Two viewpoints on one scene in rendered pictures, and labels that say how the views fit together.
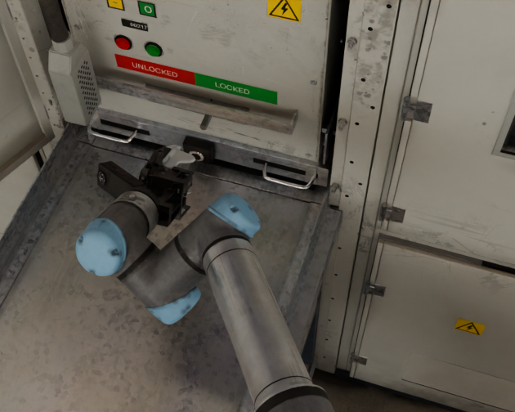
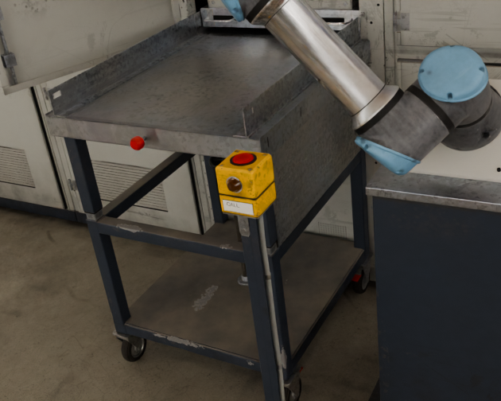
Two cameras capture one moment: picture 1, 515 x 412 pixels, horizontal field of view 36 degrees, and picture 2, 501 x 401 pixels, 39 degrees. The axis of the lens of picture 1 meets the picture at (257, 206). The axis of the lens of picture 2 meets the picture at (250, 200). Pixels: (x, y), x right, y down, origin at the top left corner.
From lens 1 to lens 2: 1.34 m
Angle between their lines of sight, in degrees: 29
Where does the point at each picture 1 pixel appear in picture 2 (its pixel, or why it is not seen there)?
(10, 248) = (143, 57)
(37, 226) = (163, 56)
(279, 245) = not seen: hidden behind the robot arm
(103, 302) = (198, 74)
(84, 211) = (195, 52)
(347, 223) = (375, 56)
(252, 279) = not seen: outside the picture
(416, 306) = not seen: hidden behind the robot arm
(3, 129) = (151, 15)
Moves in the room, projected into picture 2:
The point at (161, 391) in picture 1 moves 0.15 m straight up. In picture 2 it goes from (227, 95) to (219, 36)
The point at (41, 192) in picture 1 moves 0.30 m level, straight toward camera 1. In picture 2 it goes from (168, 42) to (189, 69)
